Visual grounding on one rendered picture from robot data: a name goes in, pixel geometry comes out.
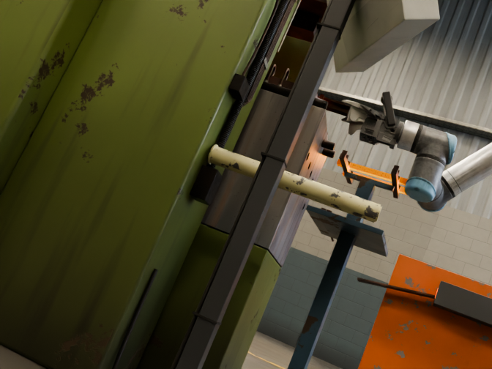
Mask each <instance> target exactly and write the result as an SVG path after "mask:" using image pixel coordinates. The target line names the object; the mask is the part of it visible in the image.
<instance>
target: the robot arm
mask: <svg viewBox="0 0 492 369"><path fill-rule="evenodd" d="M341 102H342V103H344V104H346V105H348V106H350V112H349V116H347V117H345V118H343V119H341V121H343V122H347V123H349V130H348V133H349V135H353V134H355V132H356V131H357V130H360V134H359V140H360V141H364V142H366V143H369V144H373V145H375V144H379V143H380V144H384V145H387V146H389V147H390V148H391V149H394V147H395V144H397V143H398V145H397V147H398V148H399V149H403V150H406V151H408V152H412V153H415V154H417V156H416V158H415V161H414V164H413V166H412V168H411V172H410V174H409V177H408V179H407V181H406V186H405V193H406V195H408V196H409V197H410V198H412V199H414V200H416V201H417V203H418V204H419V206H421V208H422V209H424V210H425V211H427V212H437V211H440V210H441V209H443V208H444V206H445V205H446V203H447V202H448V201H449V200H451V199H452V198H454V197H456V196H457V195H458V194H459V193H462V192H463V191H464V190H466V189H468V188H470V187H471V186H473V185H475V184H476V183H478V182H480V181H482V180H483V179H485V178H487V177H488V176H490V175H491V174H492V143H490V144H488V145H487V146H485V147H483V148H482V149H480V150H479V151H477V152H475V153H474V154H472V155H470V156H468V157H467V158H465V159H464V160H462V161H460V162H459V163H457V164H455V165H454V166H452V167H451V168H448V169H447V170H446V171H444V167H445V165H449V164H450V163H451V162H452V159H453V156H454V153H455V148H456V145H457V138H456V137H455V136H454V135H451V134H449V133H447V132H442V131H440V130H436V129H433V128H430V127H426V126H424V125H421V124H418V123H415V122H411V121H408V120H407V121H406V123H405V124H404V122H400V123H399V125H398V127H396V126H395V124H396V123H395V115H394V111H393V107H392V96H391V94H390V91H387V92H382V97H381V103H382V104H383V109H384V116H383V115H382V114H381V113H378V112H377V111H375V110H374V109H372V108H370V107H367V106H366V105H363V104H359V103H358V102H354V101H350V100H342V101H341ZM377 142H378V143H377ZM443 171H444V172H443Z"/></svg>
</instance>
